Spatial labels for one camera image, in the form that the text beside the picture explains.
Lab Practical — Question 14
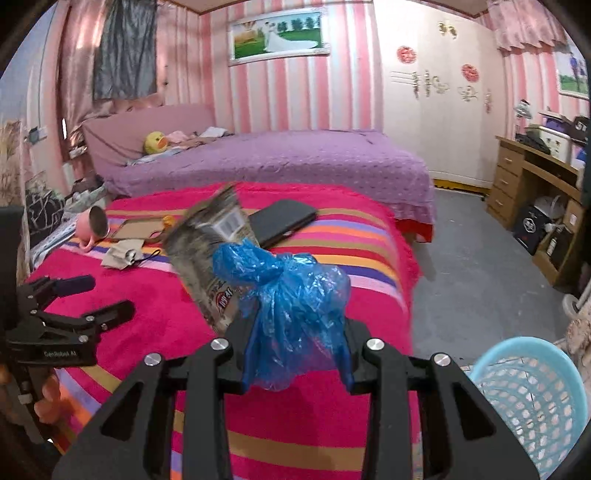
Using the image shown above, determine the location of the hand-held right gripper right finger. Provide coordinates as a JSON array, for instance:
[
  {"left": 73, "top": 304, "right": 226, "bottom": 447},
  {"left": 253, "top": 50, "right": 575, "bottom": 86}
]
[{"left": 339, "top": 320, "right": 541, "bottom": 480}]

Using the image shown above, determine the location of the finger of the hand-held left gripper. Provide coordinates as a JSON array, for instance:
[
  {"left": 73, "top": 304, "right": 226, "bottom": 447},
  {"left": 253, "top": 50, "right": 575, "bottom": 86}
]
[
  {"left": 32, "top": 299, "right": 136, "bottom": 345},
  {"left": 16, "top": 274, "right": 97, "bottom": 309}
]

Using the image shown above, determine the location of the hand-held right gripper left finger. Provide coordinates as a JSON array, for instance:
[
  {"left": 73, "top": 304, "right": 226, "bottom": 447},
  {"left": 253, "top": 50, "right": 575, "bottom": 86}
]
[{"left": 53, "top": 320, "right": 259, "bottom": 480}]

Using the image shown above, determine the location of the grey face mask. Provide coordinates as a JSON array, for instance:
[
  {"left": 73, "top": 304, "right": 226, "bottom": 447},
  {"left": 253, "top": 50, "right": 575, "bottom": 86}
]
[{"left": 100, "top": 237, "right": 162, "bottom": 269}]

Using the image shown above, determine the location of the blue plastic bag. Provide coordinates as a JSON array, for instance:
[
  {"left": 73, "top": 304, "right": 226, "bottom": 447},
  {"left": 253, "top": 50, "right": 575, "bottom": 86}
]
[{"left": 213, "top": 240, "right": 352, "bottom": 393}]

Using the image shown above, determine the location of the black and white snack packet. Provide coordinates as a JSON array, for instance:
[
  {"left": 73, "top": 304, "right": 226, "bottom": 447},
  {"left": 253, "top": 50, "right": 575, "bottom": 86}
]
[{"left": 164, "top": 182, "right": 259, "bottom": 334}]

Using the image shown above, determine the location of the light blue plastic basket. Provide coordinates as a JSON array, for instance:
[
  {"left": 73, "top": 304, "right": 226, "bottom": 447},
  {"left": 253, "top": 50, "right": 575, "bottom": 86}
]
[{"left": 468, "top": 337, "right": 583, "bottom": 480}]

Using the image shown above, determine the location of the person's left hand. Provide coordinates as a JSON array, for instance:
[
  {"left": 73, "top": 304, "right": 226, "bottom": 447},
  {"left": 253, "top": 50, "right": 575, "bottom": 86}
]
[{"left": 32, "top": 371, "right": 63, "bottom": 423}]

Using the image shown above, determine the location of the striped table cloth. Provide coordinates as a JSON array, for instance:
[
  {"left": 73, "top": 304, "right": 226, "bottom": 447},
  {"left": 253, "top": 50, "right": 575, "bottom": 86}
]
[{"left": 23, "top": 182, "right": 423, "bottom": 480}]

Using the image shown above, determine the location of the pink cup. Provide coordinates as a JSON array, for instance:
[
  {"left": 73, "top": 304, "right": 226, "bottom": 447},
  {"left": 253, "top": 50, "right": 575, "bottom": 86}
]
[{"left": 76, "top": 205, "right": 112, "bottom": 252}]

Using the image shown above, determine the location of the black bag with white lines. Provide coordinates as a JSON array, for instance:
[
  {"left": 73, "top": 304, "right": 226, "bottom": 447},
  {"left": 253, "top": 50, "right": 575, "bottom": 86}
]
[{"left": 25, "top": 187, "right": 65, "bottom": 236}]

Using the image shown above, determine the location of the brown phone case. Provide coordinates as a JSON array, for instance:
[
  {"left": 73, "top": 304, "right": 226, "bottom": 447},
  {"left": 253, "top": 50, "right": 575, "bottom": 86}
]
[{"left": 108, "top": 218, "right": 169, "bottom": 241}]

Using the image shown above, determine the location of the black wallet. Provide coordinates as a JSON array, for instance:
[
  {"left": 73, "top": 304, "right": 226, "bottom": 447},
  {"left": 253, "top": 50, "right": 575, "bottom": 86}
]
[{"left": 249, "top": 199, "right": 319, "bottom": 250}]

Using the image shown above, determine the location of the pink headboard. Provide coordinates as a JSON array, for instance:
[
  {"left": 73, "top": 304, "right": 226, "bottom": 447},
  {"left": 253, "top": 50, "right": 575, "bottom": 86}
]
[{"left": 82, "top": 104, "right": 217, "bottom": 178}]

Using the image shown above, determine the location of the yellow duck plush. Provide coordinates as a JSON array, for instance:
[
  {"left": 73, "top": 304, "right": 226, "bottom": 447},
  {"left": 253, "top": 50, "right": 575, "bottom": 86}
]
[{"left": 144, "top": 131, "right": 168, "bottom": 155}]

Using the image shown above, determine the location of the pile of clothes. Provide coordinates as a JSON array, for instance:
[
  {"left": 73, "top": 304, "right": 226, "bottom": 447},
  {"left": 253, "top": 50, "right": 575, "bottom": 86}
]
[{"left": 166, "top": 127, "right": 234, "bottom": 148}]

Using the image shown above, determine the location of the bed with purple bedspread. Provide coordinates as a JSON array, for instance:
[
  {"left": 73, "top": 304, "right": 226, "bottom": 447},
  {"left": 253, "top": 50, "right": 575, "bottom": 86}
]
[{"left": 99, "top": 129, "right": 437, "bottom": 241}]

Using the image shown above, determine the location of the shiny pink curtain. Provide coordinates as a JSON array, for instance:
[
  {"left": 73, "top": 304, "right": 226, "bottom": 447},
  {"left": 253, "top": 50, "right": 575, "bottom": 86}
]
[{"left": 60, "top": 0, "right": 204, "bottom": 134}]

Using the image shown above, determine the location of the dark paper bag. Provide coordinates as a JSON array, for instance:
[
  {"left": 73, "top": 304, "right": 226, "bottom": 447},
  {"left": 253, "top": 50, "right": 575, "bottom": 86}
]
[{"left": 512, "top": 204, "right": 550, "bottom": 254}]

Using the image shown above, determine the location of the grey hanging cloth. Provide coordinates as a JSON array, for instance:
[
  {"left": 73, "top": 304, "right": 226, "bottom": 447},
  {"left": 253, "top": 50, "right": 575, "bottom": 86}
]
[{"left": 92, "top": 0, "right": 158, "bottom": 100}]

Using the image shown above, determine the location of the wooden desk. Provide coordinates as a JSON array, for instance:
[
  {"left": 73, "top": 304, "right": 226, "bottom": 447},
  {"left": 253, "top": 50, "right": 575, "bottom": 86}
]
[{"left": 487, "top": 135, "right": 585, "bottom": 289}]

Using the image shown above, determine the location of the white fan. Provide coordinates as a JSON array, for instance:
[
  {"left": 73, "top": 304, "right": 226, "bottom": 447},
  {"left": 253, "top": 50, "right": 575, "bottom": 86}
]
[{"left": 533, "top": 194, "right": 566, "bottom": 222}]

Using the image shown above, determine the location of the white wardrobe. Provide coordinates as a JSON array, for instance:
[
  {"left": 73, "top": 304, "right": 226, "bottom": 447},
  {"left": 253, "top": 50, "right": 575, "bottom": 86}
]
[{"left": 373, "top": 0, "right": 506, "bottom": 190}]

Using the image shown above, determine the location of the white storage box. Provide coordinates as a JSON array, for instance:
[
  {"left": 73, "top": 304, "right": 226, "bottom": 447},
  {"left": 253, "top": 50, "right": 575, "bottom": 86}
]
[{"left": 538, "top": 124, "right": 573, "bottom": 162}]

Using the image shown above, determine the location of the desk lamp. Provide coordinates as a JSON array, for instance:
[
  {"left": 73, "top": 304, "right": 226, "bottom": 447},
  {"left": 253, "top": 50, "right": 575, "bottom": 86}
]
[{"left": 513, "top": 99, "right": 532, "bottom": 134}]

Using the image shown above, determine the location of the framed wedding photo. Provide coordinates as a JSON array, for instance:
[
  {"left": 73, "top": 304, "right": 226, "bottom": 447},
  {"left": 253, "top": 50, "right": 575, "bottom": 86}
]
[{"left": 228, "top": 7, "right": 331, "bottom": 66}]

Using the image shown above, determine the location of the black bag with white print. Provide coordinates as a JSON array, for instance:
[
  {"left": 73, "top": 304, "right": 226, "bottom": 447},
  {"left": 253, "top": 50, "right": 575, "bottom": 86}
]
[{"left": 570, "top": 116, "right": 591, "bottom": 144}]

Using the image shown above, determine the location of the pink floral short curtain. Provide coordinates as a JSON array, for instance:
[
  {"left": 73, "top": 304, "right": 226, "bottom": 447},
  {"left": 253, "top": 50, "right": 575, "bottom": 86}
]
[{"left": 487, "top": 0, "right": 571, "bottom": 54}]

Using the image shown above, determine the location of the wall poster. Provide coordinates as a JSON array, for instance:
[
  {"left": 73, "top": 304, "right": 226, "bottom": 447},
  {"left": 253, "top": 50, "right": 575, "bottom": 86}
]
[{"left": 554, "top": 44, "right": 591, "bottom": 100}]

